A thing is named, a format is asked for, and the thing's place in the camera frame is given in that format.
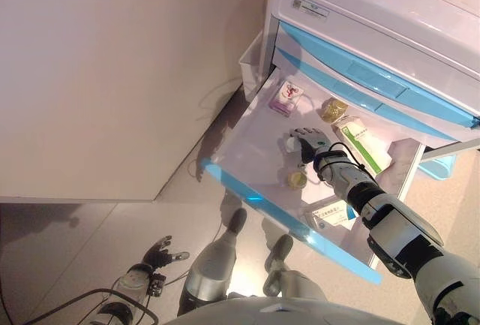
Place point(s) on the white side bin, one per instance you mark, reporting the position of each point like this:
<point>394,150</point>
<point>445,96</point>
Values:
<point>251,66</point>

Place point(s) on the green white medicine box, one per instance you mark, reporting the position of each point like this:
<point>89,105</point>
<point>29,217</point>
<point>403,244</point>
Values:
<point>363,141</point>

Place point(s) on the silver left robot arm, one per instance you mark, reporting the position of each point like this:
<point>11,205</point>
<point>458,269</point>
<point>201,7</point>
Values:
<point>127,283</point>

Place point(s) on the blue fronted cart drawer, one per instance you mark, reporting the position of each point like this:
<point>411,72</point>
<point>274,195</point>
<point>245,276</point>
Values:
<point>360,70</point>
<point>337,86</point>
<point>258,141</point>

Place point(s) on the red print purple medicine box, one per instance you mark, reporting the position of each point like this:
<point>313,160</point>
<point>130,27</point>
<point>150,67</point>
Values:
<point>287,96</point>

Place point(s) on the grey robot torso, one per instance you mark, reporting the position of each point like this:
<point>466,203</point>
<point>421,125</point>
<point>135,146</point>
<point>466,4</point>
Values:
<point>285,312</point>

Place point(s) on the small yellow lidded bottle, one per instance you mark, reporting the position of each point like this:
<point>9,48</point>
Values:
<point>296,180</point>

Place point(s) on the cart label sticker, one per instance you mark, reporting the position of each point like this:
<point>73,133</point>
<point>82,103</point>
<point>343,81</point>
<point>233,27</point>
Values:
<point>308,5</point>

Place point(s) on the silver left robot leg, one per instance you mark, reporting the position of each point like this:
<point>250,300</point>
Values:
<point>213,265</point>

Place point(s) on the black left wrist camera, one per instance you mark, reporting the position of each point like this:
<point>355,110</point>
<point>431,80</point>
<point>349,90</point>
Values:
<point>156,285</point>

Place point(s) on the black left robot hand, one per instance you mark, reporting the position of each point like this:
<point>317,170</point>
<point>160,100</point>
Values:
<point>157,255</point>

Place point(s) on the gold foil packet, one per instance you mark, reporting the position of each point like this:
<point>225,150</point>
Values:
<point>333,109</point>

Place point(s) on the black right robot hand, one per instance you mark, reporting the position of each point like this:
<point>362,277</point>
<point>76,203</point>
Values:
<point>313,141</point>

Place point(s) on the light blue lidded bin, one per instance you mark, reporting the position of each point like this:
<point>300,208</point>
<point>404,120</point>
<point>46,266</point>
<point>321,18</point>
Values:
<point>438,167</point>

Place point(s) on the blue white medicine box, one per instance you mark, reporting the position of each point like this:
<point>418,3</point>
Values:
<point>330,220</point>

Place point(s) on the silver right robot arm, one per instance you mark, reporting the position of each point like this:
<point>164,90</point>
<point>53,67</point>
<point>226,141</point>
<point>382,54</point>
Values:
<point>397,227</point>

